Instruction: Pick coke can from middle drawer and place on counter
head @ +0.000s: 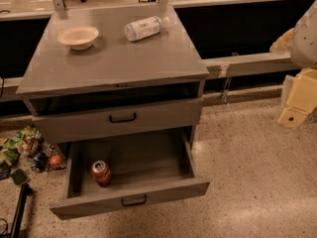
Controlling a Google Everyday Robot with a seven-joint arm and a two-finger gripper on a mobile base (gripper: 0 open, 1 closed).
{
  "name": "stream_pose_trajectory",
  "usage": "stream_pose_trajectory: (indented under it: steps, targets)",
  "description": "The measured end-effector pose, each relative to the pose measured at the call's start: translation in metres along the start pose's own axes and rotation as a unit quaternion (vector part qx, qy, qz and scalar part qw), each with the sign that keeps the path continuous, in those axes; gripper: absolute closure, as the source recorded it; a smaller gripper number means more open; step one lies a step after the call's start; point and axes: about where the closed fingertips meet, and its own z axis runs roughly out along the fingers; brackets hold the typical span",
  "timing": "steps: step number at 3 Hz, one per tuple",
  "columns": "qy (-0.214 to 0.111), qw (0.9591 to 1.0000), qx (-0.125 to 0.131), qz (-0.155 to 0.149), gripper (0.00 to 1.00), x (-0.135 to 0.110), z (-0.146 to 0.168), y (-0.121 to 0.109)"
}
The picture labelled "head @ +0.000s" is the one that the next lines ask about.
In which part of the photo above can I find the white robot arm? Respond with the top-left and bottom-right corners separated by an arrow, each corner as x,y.
269,1 -> 317,129

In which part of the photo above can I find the orange fruit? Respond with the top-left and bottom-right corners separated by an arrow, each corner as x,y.
50,155 -> 62,170

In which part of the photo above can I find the green chip bag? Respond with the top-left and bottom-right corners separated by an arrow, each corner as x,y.
0,126 -> 36,169

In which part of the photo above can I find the open grey middle drawer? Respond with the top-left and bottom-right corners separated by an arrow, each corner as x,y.
51,128 -> 210,220

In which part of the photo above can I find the white plastic bottle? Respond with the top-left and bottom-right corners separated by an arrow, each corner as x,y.
125,16 -> 169,42

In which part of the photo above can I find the closed grey top drawer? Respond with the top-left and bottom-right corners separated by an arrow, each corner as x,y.
33,98 -> 202,144

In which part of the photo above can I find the red coke can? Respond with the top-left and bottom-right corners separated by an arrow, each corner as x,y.
91,161 -> 111,187

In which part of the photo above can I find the grey drawer cabinet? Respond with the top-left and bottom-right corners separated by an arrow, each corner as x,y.
15,3 -> 211,221

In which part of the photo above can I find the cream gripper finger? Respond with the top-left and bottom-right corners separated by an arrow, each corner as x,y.
269,29 -> 293,55
277,68 -> 317,129

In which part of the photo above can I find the black pole stand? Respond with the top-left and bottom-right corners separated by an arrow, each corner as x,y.
10,183 -> 32,238

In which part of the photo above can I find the white paper bowl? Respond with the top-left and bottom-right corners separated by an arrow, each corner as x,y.
57,26 -> 99,51

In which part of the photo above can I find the green sponge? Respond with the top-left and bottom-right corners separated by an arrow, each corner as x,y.
10,169 -> 30,186

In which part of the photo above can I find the blue soda can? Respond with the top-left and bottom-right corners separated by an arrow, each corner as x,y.
31,153 -> 48,173

